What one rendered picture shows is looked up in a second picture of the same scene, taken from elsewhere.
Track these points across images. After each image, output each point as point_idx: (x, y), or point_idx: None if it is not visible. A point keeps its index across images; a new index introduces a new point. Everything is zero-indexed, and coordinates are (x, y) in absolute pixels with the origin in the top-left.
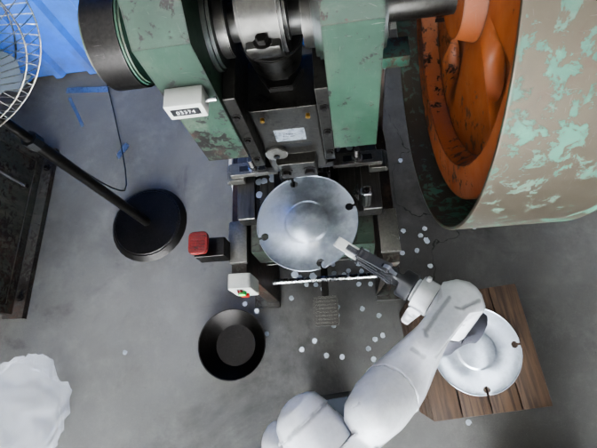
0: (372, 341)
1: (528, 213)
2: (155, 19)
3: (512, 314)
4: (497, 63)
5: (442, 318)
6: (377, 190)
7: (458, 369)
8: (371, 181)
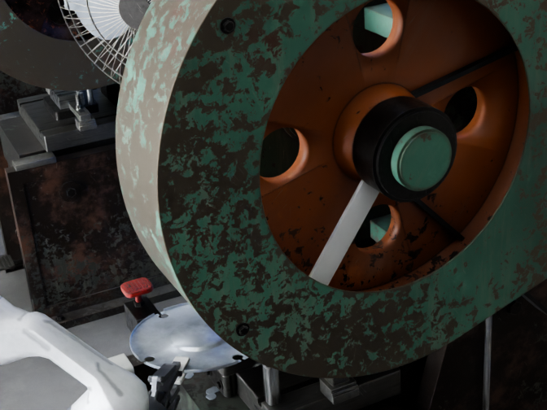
0: None
1: (137, 198)
2: None
3: None
4: (300, 165)
5: (75, 345)
6: (296, 404)
7: None
8: (307, 396)
